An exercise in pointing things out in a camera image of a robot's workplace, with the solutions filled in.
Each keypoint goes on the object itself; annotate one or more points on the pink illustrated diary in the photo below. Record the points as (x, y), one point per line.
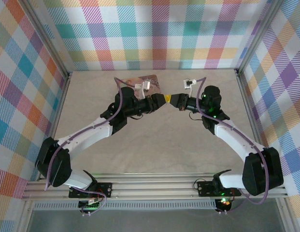
(155, 83)

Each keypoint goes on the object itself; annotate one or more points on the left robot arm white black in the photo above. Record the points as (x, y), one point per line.
(87, 137)

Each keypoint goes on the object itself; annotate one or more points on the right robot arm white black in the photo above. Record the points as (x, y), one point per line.
(236, 140)

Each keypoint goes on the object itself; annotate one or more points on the aluminium base beam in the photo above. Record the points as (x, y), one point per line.
(152, 187)

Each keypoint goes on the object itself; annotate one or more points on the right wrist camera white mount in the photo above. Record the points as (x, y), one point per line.
(188, 82)

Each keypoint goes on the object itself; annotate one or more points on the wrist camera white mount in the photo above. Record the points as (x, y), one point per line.
(146, 85)
(188, 82)

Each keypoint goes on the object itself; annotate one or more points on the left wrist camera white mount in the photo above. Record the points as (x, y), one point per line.
(146, 85)

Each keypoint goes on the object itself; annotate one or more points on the aluminium side rail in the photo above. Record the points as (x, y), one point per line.
(247, 101)
(56, 108)

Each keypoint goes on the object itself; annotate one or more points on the aluminium frame post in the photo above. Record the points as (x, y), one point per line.
(257, 36)
(47, 36)

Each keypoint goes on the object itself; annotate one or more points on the aluminium frame leg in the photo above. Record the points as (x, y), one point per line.
(285, 217)
(25, 217)

